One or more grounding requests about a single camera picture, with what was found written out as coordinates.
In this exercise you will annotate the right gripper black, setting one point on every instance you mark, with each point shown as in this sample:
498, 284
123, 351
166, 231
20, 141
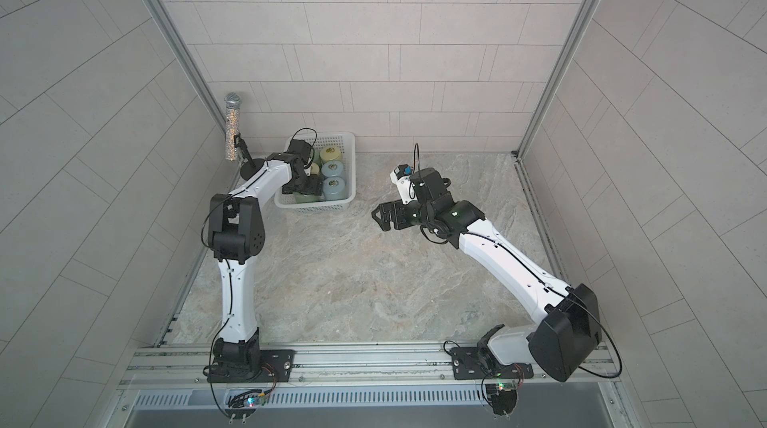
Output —
401, 220

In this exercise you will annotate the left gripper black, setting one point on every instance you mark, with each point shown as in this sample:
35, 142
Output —
316, 185

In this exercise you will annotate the blue tea canister front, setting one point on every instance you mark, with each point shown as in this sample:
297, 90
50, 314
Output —
335, 188

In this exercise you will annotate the blue tea canister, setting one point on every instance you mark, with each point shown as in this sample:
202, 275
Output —
335, 188
334, 168

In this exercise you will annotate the white plastic basket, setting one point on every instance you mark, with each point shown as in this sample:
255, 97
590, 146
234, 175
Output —
345, 142

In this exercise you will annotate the dark green tea canister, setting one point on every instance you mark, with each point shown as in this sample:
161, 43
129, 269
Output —
301, 198

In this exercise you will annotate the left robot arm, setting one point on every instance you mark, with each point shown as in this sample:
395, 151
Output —
237, 234

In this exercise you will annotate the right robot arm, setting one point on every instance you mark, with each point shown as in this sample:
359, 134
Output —
565, 319

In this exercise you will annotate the microphone on black stand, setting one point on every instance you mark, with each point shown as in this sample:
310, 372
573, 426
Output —
236, 148

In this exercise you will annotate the white vent grille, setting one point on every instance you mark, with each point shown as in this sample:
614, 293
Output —
316, 397

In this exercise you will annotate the right circuit board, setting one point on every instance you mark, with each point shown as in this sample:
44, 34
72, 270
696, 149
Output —
502, 399

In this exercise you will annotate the circuit board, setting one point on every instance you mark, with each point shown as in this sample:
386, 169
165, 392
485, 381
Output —
502, 399
243, 405

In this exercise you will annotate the left circuit board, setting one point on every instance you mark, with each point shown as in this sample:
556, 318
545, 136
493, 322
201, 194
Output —
243, 405

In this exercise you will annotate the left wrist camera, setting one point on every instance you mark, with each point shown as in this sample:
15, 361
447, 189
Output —
301, 149

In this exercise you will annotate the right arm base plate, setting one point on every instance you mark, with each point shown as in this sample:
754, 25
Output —
466, 366

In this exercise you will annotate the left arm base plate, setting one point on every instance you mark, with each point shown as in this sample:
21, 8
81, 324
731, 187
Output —
266, 367

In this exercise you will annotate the aluminium mounting rail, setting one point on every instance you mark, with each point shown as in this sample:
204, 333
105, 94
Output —
315, 365

